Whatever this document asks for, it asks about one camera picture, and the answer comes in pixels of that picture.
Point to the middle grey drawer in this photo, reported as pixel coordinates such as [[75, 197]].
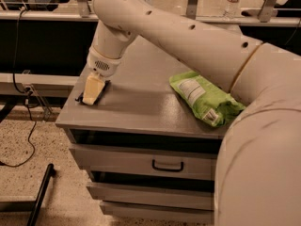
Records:
[[151, 196]]

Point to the grey drawer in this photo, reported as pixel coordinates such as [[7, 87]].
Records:
[[131, 210], [151, 196], [137, 161]]

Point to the black drawer handle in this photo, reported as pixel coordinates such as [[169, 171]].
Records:
[[166, 167]]

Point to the metal railing frame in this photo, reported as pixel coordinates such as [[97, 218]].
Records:
[[209, 11]]

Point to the bottom grey drawer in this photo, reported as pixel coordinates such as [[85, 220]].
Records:
[[131, 210]]

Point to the green chip bag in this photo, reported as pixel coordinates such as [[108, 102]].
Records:
[[208, 103]]

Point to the top grey drawer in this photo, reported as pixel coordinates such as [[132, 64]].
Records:
[[137, 161]]

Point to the dark blue rxbar wrapper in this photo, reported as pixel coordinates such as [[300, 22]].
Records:
[[93, 92]]

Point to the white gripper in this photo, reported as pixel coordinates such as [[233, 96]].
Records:
[[102, 65]]

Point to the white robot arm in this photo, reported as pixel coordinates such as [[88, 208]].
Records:
[[258, 170]]

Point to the clear plastic water bottle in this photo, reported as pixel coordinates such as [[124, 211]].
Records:
[[231, 8]]

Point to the grey drawer cabinet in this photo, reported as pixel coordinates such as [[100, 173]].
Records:
[[139, 109]]

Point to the black metal leg left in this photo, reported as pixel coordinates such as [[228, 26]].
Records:
[[49, 173]]

